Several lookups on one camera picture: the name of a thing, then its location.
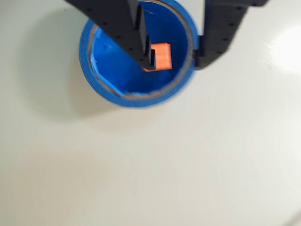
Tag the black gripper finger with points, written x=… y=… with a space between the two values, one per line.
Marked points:
x=218 y=30
x=122 y=26

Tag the small cube block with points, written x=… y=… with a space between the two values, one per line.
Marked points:
x=163 y=56

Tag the blue tape roll bin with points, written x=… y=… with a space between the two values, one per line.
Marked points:
x=113 y=70

